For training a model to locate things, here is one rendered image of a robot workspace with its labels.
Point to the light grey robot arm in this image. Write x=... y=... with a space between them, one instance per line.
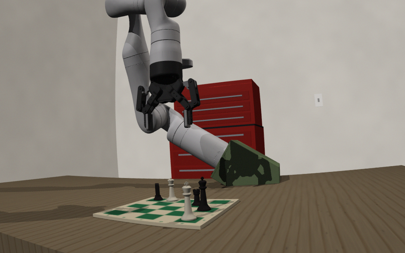
x=165 y=46

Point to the white king chess piece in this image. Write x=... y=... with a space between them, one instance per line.
x=188 y=214

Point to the white chess queen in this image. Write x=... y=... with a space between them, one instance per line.
x=171 y=197

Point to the green and white chessboard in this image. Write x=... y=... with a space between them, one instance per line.
x=167 y=214

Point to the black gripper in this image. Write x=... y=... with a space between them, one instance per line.
x=166 y=85

